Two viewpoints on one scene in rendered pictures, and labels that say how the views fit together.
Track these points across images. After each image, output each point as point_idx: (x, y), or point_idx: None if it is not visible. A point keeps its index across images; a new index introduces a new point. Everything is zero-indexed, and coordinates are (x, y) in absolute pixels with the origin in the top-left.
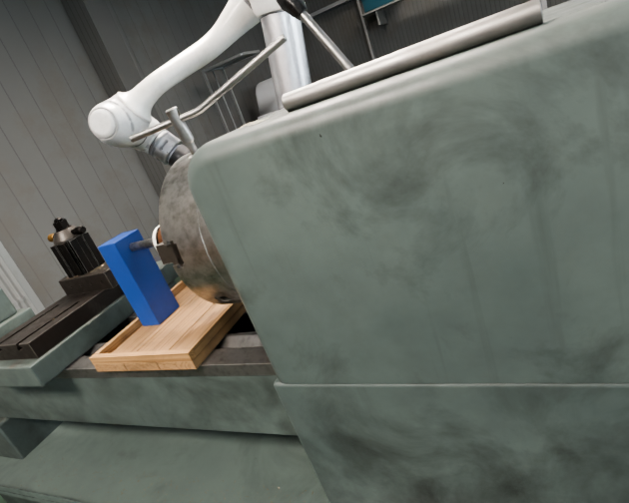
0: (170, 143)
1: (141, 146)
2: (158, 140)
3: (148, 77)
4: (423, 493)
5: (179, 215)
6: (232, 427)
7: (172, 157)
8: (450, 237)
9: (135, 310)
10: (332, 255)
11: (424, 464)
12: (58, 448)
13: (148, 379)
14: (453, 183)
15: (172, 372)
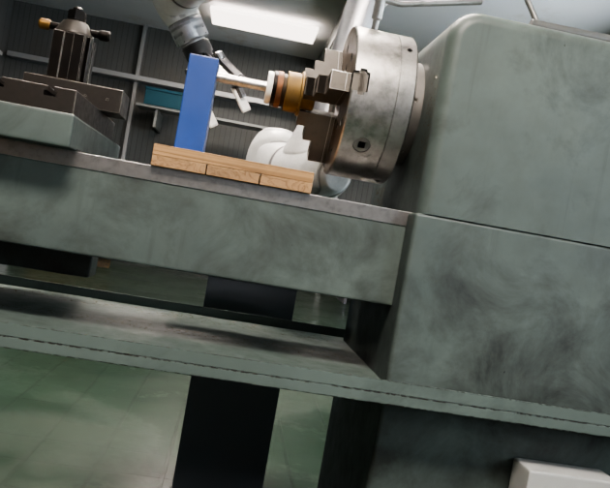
0: (204, 29)
1: (182, 11)
2: (197, 17)
3: None
4: (494, 350)
5: (381, 55)
6: (289, 281)
7: (199, 42)
8: (604, 133)
9: (177, 139)
10: (533, 118)
11: (510, 316)
12: None
13: (215, 197)
14: None
15: (262, 195)
